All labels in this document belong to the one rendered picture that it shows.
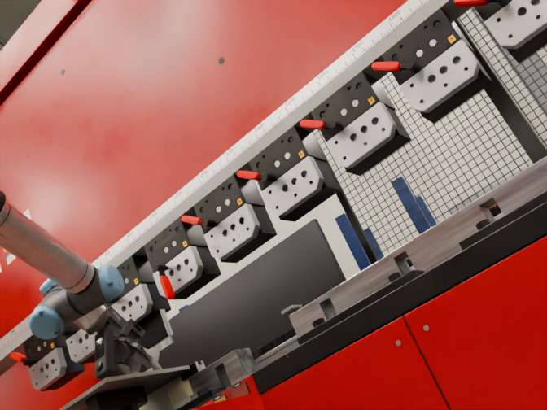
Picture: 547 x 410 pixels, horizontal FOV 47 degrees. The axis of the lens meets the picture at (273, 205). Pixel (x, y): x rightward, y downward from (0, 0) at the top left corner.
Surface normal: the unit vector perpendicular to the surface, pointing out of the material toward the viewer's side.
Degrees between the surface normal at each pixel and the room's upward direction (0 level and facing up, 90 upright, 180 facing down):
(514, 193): 90
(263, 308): 90
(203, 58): 90
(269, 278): 90
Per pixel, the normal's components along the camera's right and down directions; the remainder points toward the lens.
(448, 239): -0.58, -0.11
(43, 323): -0.03, 0.33
